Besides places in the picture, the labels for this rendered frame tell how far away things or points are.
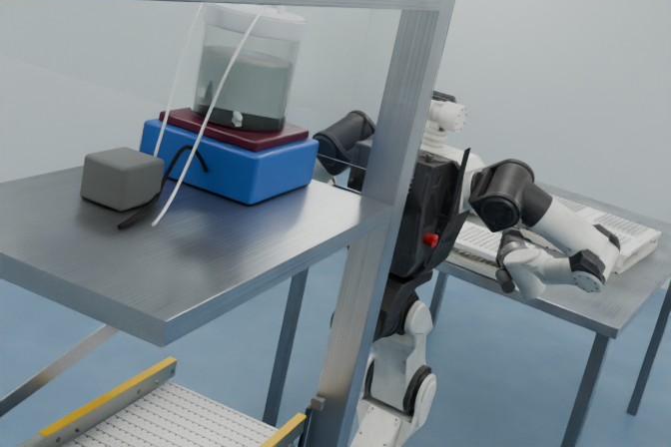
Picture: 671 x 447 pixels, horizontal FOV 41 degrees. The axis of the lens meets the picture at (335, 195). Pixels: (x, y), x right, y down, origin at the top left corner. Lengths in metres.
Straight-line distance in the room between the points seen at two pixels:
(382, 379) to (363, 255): 1.09
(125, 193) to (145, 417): 0.53
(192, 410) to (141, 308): 0.72
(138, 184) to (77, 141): 4.39
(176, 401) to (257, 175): 0.53
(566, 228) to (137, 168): 1.19
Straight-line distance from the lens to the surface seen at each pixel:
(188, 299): 0.95
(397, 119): 1.41
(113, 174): 1.17
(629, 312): 2.83
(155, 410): 1.61
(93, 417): 1.53
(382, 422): 2.59
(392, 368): 2.47
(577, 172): 6.38
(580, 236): 2.12
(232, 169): 1.28
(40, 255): 1.02
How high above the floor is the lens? 1.75
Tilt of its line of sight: 16 degrees down
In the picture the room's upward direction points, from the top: 12 degrees clockwise
